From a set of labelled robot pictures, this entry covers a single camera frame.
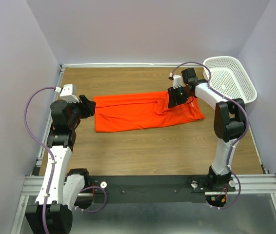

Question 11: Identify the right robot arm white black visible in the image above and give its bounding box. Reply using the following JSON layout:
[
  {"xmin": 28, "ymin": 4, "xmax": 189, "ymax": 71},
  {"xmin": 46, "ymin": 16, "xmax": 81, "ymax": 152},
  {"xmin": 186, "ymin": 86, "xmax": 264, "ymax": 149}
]
[{"xmin": 168, "ymin": 68, "xmax": 249, "ymax": 191}]

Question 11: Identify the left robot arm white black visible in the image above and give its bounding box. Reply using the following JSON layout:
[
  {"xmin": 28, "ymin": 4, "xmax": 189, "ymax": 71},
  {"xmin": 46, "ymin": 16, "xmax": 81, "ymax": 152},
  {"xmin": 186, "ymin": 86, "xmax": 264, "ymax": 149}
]
[{"xmin": 25, "ymin": 95, "xmax": 96, "ymax": 234}]

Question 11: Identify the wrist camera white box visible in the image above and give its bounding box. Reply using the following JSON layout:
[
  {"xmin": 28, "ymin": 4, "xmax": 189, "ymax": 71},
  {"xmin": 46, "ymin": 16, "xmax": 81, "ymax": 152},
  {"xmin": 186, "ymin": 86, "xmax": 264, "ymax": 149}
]
[
  {"xmin": 55, "ymin": 84, "xmax": 79, "ymax": 103},
  {"xmin": 169, "ymin": 73, "xmax": 183, "ymax": 89}
]

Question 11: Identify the orange t shirt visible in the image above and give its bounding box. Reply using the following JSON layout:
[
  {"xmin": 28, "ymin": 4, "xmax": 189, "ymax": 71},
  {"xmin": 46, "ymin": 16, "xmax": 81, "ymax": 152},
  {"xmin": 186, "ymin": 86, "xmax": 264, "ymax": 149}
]
[{"xmin": 94, "ymin": 91, "xmax": 205, "ymax": 133}]

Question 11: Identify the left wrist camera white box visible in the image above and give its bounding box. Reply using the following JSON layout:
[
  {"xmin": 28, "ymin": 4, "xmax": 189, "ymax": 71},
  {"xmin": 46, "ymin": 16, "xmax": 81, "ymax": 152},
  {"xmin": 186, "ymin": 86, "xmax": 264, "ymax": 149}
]
[{"xmin": 55, "ymin": 84, "xmax": 79, "ymax": 103}]

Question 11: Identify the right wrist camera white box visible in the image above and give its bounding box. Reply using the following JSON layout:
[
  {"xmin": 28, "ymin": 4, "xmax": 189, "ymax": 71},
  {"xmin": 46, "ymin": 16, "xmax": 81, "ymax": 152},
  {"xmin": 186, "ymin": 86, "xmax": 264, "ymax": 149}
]
[{"xmin": 169, "ymin": 73, "xmax": 183, "ymax": 89}]

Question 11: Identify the white perforated plastic basket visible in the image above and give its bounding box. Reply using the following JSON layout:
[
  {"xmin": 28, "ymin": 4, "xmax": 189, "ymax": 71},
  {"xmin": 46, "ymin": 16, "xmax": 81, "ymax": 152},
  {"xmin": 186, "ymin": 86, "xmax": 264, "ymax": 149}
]
[{"xmin": 203, "ymin": 56, "xmax": 257, "ymax": 104}]

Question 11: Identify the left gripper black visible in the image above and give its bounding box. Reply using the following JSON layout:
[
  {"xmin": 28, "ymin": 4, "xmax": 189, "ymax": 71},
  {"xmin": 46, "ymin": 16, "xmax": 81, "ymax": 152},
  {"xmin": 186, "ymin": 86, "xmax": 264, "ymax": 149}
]
[{"xmin": 65, "ymin": 94, "xmax": 97, "ymax": 128}]

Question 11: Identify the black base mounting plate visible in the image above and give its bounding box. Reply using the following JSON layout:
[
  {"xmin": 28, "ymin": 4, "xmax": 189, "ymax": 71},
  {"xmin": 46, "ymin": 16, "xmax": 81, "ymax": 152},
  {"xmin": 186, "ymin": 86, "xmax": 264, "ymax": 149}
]
[{"xmin": 77, "ymin": 174, "xmax": 237, "ymax": 211}]

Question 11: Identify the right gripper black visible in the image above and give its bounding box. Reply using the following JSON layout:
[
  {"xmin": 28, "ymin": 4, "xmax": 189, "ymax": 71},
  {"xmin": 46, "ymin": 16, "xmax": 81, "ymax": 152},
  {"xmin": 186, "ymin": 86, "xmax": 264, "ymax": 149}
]
[{"xmin": 167, "ymin": 85, "xmax": 192, "ymax": 109}]

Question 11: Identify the aluminium frame rail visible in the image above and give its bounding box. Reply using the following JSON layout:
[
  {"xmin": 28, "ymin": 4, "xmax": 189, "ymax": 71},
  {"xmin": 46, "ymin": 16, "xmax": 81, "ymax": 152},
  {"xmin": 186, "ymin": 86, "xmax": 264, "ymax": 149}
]
[{"xmin": 21, "ymin": 174, "xmax": 276, "ymax": 196}]

